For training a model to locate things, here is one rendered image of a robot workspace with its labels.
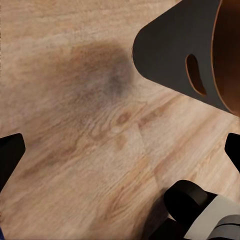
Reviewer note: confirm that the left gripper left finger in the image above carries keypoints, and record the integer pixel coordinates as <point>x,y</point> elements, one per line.
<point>12,149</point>

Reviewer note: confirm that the trash can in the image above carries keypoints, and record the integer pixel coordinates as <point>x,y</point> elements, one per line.
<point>194,48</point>

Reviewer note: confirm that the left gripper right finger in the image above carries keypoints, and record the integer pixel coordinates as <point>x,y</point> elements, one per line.
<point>232,148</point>

